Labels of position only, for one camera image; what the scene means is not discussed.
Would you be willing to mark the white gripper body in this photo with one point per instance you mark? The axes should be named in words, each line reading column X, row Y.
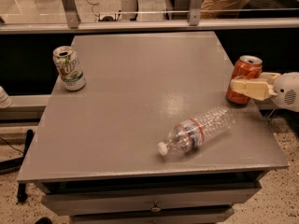
column 286, row 91

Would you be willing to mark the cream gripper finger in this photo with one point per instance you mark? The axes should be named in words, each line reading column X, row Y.
column 253, row 88
column 269, row 75

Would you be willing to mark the red coke can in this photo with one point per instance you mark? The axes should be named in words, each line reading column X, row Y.
column 247, row 67

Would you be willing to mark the clear plastic water bottle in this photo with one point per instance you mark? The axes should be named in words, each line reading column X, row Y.
column 191, row 133

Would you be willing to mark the white green 7up can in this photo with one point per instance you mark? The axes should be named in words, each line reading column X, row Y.
column 68, row 66

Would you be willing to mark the person in khaki trousers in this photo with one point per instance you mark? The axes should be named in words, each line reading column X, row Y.
column 221, row 9

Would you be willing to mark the grey cabinet with drawers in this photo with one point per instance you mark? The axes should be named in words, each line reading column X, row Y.
column 95, row 154

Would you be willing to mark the grey metal railing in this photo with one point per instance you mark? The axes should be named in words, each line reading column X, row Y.
column 112, row 16

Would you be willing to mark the white object at left edge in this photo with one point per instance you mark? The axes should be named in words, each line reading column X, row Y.
column 5, row 100

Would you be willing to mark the black stand with cable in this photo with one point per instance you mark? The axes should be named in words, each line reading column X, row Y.
column 14, row 165

